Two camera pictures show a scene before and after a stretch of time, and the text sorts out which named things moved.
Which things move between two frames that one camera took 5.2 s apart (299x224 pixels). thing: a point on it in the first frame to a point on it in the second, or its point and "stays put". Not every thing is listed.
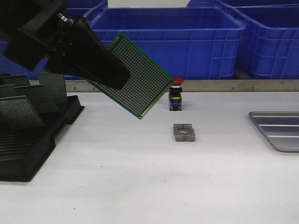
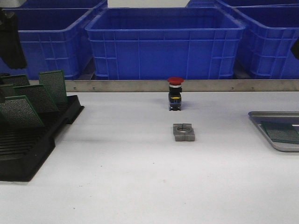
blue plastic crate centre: x=188 y=43 stays put
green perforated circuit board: x=148 y=80 to x=281 y=130
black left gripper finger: x=88 y=58 to x=11 y=53
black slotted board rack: x=24 y=148 stays put
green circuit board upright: x=55 y=86 stays put
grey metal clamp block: x=184 y=132 stays put
